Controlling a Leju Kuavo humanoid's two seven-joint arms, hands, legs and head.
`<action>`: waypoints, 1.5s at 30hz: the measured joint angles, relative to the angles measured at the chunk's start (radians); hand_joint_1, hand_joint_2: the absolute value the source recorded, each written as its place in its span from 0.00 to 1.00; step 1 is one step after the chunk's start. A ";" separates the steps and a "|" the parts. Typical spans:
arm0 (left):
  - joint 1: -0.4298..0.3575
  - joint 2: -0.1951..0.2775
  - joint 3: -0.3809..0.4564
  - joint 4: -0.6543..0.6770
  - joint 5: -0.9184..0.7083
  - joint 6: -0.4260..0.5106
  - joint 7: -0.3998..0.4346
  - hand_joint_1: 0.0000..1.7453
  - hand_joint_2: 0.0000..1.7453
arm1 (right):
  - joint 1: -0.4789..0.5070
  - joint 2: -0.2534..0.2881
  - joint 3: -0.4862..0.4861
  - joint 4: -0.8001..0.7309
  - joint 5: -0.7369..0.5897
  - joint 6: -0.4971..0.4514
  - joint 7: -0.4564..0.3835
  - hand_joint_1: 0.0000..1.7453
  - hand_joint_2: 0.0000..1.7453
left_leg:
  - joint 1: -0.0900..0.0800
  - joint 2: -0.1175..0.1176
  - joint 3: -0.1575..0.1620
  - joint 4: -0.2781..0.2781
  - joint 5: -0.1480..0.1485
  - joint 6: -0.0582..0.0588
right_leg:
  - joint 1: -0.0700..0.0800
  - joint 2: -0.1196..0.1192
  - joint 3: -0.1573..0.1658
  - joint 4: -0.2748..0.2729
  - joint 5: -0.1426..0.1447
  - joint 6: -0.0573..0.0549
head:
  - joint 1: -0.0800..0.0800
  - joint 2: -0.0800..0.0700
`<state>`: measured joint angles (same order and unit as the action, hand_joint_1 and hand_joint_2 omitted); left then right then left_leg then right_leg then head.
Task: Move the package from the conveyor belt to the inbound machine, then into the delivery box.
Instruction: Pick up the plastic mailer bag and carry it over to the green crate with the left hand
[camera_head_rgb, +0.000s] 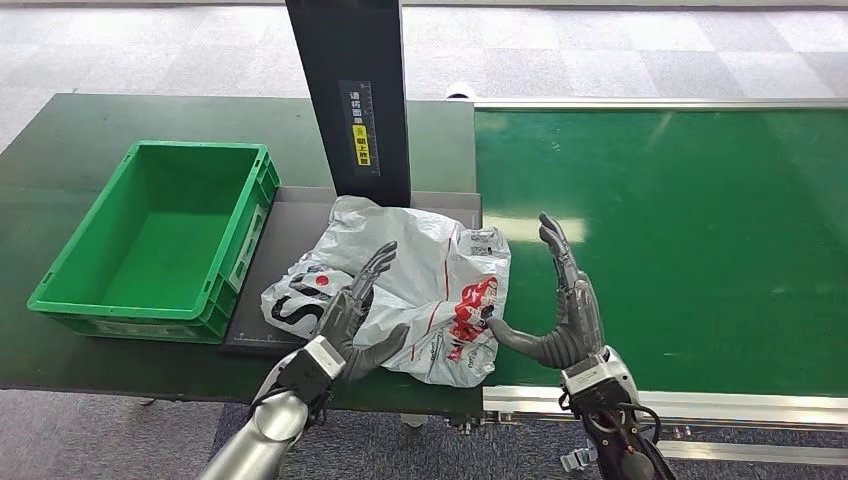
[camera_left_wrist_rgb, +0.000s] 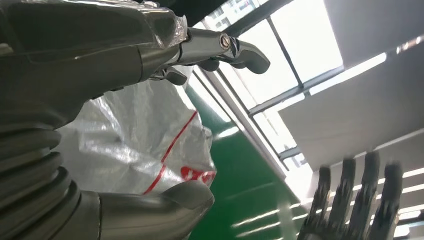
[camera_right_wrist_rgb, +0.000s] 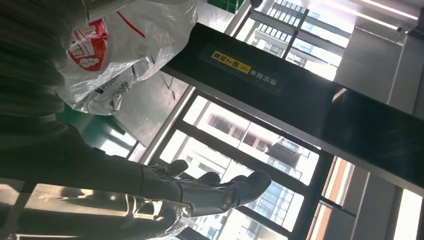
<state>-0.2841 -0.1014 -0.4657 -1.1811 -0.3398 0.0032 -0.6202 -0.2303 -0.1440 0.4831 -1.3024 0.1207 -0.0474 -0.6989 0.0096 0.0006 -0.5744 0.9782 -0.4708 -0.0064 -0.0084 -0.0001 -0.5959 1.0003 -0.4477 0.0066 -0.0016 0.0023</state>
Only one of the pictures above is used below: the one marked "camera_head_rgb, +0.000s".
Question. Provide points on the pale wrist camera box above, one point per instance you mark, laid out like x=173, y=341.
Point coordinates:
x=324, y=356
x=596, y=374

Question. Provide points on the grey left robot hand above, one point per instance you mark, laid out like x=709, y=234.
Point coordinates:
x=344, y=318

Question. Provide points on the black inbound machine column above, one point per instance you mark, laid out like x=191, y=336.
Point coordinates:
x=331, y=53

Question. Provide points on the green plastic crate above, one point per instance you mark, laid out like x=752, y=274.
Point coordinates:
x=159, y=252

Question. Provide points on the grey plastic package red print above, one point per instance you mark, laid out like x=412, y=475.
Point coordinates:
x=411, y=265

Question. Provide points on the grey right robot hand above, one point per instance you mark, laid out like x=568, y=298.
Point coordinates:
x=578, y=318

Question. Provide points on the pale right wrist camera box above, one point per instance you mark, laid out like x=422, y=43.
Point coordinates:
x=596, y=374

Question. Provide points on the green conveyor belt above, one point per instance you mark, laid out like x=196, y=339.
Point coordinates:
x=696, y=232

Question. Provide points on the black and yellow column label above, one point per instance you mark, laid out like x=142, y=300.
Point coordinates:
x=361, y=132

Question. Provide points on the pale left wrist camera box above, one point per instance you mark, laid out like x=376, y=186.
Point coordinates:
x=324, y=356

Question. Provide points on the grey metal bracket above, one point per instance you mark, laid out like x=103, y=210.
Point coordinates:
x=576, y=459

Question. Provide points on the dark green table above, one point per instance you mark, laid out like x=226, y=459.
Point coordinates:
x=66, y=132

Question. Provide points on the aluminium conveyor frame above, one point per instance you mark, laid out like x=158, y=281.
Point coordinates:
x=729, y=404

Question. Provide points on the black inbound machine platform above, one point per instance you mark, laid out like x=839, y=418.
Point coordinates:
x=291, y=232

